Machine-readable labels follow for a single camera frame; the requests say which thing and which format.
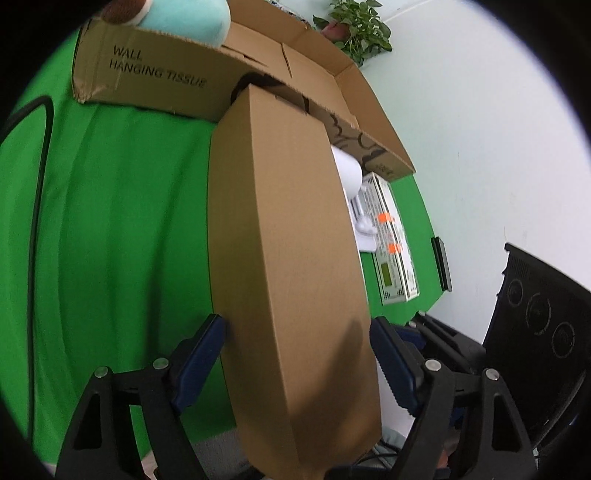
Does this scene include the large printed cardboard box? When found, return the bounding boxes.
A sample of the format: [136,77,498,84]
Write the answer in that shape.
[71,18,416,181]

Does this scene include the teal plush toy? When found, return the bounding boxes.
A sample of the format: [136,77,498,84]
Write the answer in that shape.
[90,0,232,49]

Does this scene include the green tablecloth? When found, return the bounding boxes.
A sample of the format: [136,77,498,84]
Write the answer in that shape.
[0,28,455,467]

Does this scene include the narrow brown cardboard box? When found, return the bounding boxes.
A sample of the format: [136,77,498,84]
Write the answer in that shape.
[207,84,384,476]

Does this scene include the white folding phone stand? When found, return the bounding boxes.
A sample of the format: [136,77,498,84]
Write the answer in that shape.
[350,185,378,254]

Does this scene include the black chair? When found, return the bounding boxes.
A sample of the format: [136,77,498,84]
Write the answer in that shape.
[482,242,591,457]

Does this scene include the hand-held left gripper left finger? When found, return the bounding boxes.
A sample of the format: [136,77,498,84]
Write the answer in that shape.
[54,314,227,480]

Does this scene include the black cable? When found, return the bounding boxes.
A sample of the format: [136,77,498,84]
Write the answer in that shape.
[0,95,58,444]

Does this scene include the small flat black device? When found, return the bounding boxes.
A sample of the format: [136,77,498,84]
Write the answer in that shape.
[431,236,454,292]

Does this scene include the white green medicine box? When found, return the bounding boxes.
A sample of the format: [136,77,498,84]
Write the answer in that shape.
[362,172,421,306]

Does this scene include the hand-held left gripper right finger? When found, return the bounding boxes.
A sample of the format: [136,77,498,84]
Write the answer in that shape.
[323,316,539,480]

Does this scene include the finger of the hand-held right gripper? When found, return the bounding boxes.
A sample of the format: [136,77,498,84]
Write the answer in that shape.
[406,311,488,376]

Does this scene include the potted plant with pink pot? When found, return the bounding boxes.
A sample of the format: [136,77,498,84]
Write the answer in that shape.
[313,0,393,68]

